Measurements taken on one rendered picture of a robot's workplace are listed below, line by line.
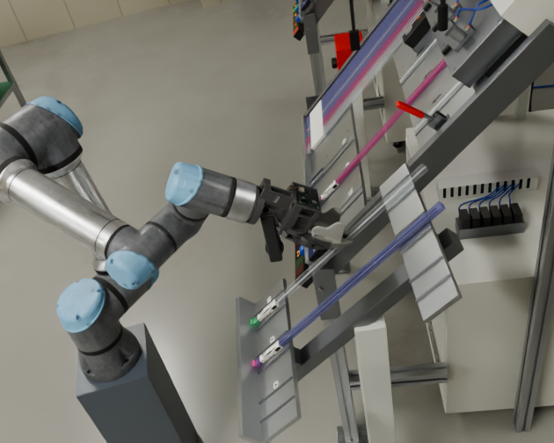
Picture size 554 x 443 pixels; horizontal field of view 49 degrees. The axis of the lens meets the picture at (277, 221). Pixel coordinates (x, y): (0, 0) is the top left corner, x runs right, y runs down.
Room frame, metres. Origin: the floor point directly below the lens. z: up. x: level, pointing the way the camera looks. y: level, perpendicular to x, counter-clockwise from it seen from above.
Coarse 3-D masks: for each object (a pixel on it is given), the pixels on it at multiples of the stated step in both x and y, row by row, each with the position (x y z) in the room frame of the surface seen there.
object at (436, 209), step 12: (432, 216) 0.74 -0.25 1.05; (408, 228) 0.75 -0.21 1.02; (420, 228) 0.74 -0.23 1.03; (396, 240) 0.75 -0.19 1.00; (384, 252) 0.75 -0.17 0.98; (372, 264) 0.75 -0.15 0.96; (360, 276) 0.75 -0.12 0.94; (348, 288) 0.75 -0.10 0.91; (324, 300) 0.76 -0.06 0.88; (336, 300) 0.75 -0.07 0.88; (312, 312) 0.76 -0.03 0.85; (300, 324) 0.76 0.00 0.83; (288, 336) 0.76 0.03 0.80
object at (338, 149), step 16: (352, 112) 1.42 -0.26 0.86; (336, 128) 1.43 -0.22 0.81; (352, 128) 1.34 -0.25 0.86; (320, 144) 1.45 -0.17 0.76; (336, 144) 1.36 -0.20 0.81; (352, 144) 1.28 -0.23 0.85; (320, 160) 1.38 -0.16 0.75; (336, 160) 1.30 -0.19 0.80; (352, 160) 1.22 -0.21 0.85; (320, 176) 1.30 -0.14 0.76; (336, 176) 1.24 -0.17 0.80; (352, 176) 1.17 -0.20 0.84; (320, 192) 1.25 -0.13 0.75; (336, 192) 1.17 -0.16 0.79; (352, 192) 1.11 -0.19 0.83; (352, 208) 1.06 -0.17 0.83
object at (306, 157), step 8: (304, 120) 1.64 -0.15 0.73; (304, 128) 1.59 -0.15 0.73; (304, 136) 1.55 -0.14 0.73; (304, 144) 1.51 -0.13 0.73; (304, 152) 1.47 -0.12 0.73; (304, 160) 1.43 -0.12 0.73; (304, 168) 1.39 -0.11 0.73; (304, 176) 1.35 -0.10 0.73; (304, 184) 1.32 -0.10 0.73; (304, 248) 1.07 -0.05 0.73; (304, 256) 1.05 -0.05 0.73
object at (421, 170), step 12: (420, 168) 0.85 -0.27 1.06; (408, 180) 0.85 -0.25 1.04; (396, 192) 0.85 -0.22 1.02; (384, 204) 0.85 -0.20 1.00; (372, 216) 0.85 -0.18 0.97; (360, 228) 0.85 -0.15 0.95; (336, 252) 0.86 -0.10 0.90; (300, 276) 0.87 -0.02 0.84; (288, 288) 0.87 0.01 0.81; (276, 300) 0.87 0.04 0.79; (252, 324) 0.87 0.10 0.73
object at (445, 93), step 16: (400, 48) 1.41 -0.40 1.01; (432, 48) 1.26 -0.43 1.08; (400, 64) 1.35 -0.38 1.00; (416, 64) 1.28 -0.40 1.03; (432, 64) 1.21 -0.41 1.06; (400, 80) 1.29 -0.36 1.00; (416, 80) 1.22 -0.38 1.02; (448, 80) 1.10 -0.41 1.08; (480, 80) 1.00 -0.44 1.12; (432, 96) 1.11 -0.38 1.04; (448, 96) 1.05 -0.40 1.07; (464, 96) 1.00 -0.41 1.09; (432, 112) 1.06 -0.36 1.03; (448, 112) 1.01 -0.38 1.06; (416, 128) 1.07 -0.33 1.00; (432, 128) 1.02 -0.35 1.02
